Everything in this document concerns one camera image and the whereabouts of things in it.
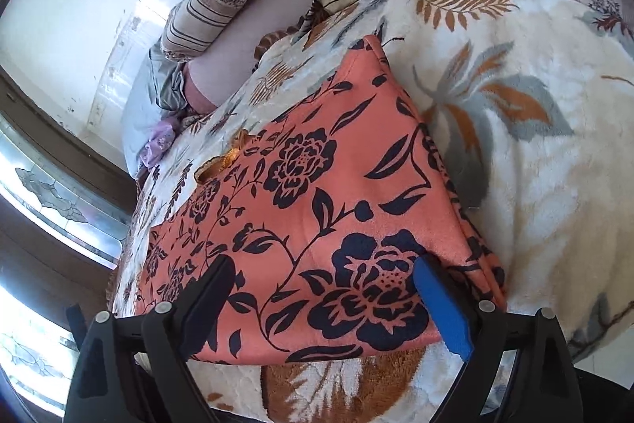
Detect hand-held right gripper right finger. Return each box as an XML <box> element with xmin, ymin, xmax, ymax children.
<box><xmin>415</xmin><ymin>256</ymin><xmax>579</xmax><ymax>423</ymax></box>

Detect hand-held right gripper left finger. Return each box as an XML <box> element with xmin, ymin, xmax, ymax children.
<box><xmin>64</xmin><ymin>255</ymin><xmax>236</xmax><ymax>423</ymax></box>

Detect orange floral shirt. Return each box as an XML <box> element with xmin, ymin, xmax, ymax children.
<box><xmin>136</xmin><ymin>34</ymin><xmax>508</xmax><ymax>363</ymax></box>

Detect purple floral cloth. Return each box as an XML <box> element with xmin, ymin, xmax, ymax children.
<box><xmin>140</xmin><ymin>116</ymin><xmax>180</xmax><ymax>169</ymax></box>

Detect grey-blue pillow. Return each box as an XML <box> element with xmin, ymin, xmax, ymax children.
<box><xmin>120</xmin><ymin>44</ymin><xmax>191</xmax><ymax>178</ymax></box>

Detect stained glass window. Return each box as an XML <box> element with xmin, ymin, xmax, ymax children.
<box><xmin>0</xmin><ymin>111</ymin><xmax>132</xmax><ymax>414</ymax></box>

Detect leaf print blanket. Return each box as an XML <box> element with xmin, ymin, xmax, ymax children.
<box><xmin>111</xmin><ymin>0</ymin><xmax>634</xmax><ymax>423</ymax></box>

